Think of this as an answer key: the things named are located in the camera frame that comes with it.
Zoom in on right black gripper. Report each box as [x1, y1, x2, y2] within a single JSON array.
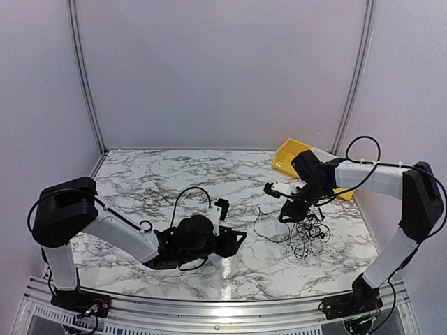
[[279, 181, 330, 223]]

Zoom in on black cable tangle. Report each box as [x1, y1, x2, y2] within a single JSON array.
[[288, 205, 332, 261]]

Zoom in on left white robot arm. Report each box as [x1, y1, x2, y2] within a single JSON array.
[[27, 177, 247, 311]]

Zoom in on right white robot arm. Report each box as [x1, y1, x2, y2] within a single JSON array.
[[279, 128, 446, 327]]

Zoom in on yellow bin right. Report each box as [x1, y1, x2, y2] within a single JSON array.
[[330, 188, 354, 201]]

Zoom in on yellow bin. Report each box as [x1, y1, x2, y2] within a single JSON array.
[[272, 137, 312, 178], [330, 188, 354, 201]]

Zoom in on yellow bin left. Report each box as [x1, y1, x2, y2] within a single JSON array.
[[272, 137, 312, 178]]

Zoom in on white bin middle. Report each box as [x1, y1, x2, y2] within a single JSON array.
[[312, 147, 337, 163]]

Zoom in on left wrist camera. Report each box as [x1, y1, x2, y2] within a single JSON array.
[[207, 198, 230, 237]]

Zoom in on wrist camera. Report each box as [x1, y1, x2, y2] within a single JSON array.
[[263, 182, 301, 199], [207, 198, 230, 237]]

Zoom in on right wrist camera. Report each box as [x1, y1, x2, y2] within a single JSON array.
[[263, 182, 301, 199]]

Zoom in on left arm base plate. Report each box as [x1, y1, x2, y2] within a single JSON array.
[[51, 291, 111, 318]]

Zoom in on aluminium front rail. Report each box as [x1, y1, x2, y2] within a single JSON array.
[[11, 277, 420, 334]]

